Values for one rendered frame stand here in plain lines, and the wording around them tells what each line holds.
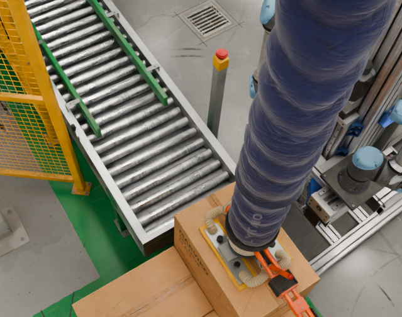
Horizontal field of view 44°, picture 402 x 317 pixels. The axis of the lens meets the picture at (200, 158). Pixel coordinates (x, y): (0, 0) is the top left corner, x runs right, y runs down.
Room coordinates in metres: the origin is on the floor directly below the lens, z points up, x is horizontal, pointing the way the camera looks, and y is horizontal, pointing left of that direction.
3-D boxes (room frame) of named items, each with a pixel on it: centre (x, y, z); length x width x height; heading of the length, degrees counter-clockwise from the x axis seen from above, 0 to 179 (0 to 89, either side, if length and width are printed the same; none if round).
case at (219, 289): (0.81, -0.24, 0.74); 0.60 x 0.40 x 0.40; 37
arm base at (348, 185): (1.16, -0.73, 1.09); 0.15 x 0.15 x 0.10
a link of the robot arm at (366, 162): (1.15, -0.73, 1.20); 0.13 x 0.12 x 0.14; 67
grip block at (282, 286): (0.62, -0.39, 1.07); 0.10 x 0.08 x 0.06; 126
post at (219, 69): (1.88, -0.06, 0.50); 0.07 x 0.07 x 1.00; 37
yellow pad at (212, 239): (0.76, -0.16, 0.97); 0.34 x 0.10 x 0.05; 36
